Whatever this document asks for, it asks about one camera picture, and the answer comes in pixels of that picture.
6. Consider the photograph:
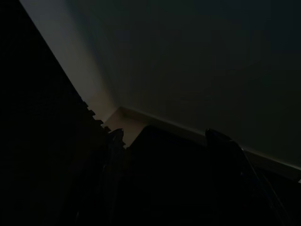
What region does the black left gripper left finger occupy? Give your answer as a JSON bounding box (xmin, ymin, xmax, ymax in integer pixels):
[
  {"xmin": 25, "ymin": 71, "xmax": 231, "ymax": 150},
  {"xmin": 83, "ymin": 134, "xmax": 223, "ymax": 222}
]
[{"xmin": 101, "ymin": 128, "xmax": 127, "ymax": 226}]

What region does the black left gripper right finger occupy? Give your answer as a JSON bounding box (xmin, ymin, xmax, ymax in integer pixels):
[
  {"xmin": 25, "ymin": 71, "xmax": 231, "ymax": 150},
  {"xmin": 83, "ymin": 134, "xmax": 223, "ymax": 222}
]
[{"xmin": 204, "ymin": 128, "xmax": 293, "ymax": 226}]

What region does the black foam puzzle mat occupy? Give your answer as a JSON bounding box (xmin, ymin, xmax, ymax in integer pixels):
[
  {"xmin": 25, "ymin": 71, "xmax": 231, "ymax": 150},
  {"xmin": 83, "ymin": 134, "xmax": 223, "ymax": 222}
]
[{"xmin": 0, "ymin": 0, "xmax": 111, "ymax": 226}]

